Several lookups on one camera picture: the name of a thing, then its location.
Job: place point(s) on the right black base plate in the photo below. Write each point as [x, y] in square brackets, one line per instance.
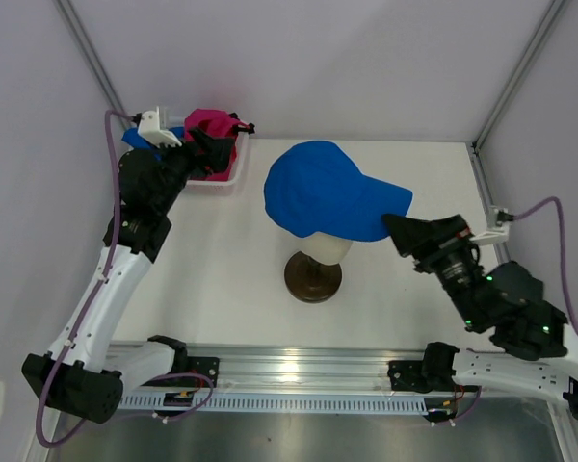
[406, 376]

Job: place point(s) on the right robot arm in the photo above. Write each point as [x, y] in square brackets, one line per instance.
[538, 354]

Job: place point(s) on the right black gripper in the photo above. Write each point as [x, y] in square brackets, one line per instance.
[412, 236]

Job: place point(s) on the white slotted cable duct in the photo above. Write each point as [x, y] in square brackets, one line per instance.
[273, 403]

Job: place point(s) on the blue baseball cap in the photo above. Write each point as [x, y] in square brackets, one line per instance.
[315, 187]

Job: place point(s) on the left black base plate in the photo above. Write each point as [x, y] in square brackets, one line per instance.
[207, 366]

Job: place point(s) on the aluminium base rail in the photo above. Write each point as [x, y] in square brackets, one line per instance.
[289, 368]

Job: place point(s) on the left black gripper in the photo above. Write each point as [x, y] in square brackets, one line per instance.
[219, 151]

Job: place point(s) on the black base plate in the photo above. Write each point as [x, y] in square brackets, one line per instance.
[406, 376]
[207, 366]

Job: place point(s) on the white plastic basket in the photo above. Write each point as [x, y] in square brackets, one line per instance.
[236, 171]

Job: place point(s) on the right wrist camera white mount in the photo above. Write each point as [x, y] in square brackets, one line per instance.
[498, 223]

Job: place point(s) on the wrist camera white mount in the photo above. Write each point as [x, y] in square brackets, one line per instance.
[498, 223]
[151, 126]

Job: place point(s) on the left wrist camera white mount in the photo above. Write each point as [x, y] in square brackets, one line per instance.
[151, 126]

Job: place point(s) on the pink baseball cap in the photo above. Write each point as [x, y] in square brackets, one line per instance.
[219, 124]

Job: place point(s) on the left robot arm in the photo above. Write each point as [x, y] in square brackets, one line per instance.
[73, 376]

